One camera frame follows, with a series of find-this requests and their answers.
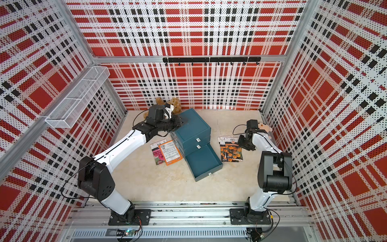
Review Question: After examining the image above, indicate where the orange marigold seed bag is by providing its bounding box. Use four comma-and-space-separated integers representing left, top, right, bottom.
220, 141, 243, 162
218, 137, 238, 145

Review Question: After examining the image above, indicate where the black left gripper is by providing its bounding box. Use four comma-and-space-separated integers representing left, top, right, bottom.
156, 114, 188, 132

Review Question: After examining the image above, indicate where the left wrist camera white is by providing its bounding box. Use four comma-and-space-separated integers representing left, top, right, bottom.
164, 103, 174, 119

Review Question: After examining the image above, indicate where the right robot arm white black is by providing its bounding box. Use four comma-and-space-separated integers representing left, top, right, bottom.
238, 120, 295, 218

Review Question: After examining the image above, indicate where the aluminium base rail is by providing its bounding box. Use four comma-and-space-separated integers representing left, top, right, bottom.
60, 201, 318, 242

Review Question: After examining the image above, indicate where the teal drawer cabinet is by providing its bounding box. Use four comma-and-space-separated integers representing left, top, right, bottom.
170, 109, 223, 182

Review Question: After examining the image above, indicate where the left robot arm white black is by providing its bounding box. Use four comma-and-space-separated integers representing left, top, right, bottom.
78, 104, 187, 223

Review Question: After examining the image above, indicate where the black hook rail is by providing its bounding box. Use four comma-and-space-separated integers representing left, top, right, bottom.
162, 56, 262, 64

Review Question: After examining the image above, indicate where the green circuit board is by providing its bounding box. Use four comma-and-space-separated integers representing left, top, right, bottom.
116, 229, 138, 239

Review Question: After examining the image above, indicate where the pink flower seed bag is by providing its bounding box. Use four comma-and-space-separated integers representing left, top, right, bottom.
150, 139, 167, 165

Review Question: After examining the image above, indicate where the orange bordered seed bag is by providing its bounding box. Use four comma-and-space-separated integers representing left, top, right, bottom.
158, 140, 183, 166

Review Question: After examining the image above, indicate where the brown teddy bear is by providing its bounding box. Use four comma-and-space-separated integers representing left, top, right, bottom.
156, 97, 182, 115

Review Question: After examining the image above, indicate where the plush doll striped shirt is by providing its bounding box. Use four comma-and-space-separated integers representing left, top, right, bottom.
258, 123, 273, 133

